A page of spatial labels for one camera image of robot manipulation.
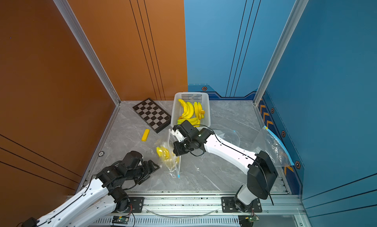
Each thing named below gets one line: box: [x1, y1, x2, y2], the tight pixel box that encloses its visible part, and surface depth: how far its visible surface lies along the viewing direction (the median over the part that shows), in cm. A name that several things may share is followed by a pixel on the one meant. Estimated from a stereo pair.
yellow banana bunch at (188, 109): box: [177, 98, 194, 119], surface depth 108 cm
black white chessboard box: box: [132, 97, 172, 134], surface depth 110 cm
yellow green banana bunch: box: [193, 101, 206, 120], surface depth 114 cm
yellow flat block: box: [141, 128, 151, 142], surface depth 101 cm
